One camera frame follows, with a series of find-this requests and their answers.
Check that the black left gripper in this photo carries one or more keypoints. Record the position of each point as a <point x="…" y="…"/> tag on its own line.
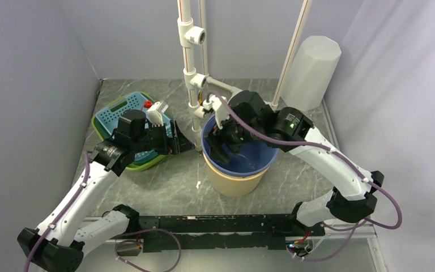
<point x="174" y="145"/>

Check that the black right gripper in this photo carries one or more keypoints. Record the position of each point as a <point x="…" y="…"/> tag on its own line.
<point x="215" y="138"/>

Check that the blue and cream bucket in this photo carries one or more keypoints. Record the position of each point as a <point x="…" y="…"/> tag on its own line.
<point x="244" y="171"/>

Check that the white octagonal plastic container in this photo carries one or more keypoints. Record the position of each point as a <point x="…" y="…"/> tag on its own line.
<point x="310" y="73"/>

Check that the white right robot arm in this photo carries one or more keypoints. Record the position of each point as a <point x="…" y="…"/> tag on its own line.
<point x="296" y="134"/>

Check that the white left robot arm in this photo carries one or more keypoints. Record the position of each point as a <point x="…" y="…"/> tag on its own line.
<point x="59" y="242"/>

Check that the teal perforated plastic basket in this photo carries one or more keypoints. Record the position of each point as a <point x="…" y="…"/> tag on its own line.
<point x="123" y="109"/>

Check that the black base bar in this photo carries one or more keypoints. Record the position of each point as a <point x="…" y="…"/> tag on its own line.
<point x="271" y="231"/>

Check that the yellow handled pliers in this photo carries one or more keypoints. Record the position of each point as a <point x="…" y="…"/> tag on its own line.
<point x="201" y="98"/>

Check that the white PVC pipe frame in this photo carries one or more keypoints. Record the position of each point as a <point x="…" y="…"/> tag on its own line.
<point x="193" y="39"/>

